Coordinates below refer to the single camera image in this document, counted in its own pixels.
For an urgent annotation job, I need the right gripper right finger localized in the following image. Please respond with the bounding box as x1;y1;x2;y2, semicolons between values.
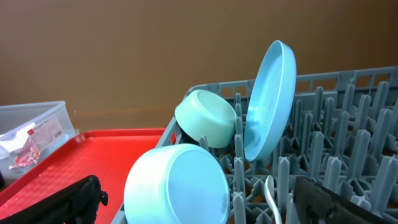
293;177;389;224

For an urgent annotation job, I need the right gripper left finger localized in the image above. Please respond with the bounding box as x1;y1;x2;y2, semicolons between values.
1;175;108;224

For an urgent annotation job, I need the white plastic spoon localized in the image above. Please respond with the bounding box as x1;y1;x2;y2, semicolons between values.
264;175;282;224

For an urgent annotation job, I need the light blue bowl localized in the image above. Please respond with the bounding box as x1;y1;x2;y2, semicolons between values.
124;144;229;224

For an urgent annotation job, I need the light blue plate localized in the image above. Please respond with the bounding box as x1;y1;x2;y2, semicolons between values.
244;40;297;161

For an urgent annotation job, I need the mint green bowl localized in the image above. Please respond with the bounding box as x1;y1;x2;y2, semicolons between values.
175;90;237;148

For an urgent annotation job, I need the red snack wrapper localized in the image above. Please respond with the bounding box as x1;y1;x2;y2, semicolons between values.
9;137;40;169

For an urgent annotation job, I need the grey dishwasher rack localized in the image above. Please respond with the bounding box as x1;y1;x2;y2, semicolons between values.
110;65;398;224

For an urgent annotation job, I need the clear plastic waste bin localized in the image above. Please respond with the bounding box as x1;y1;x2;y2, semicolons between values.
1;101;78;180

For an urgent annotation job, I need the red serving tray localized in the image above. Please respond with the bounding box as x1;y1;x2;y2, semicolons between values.
1;128;164;223

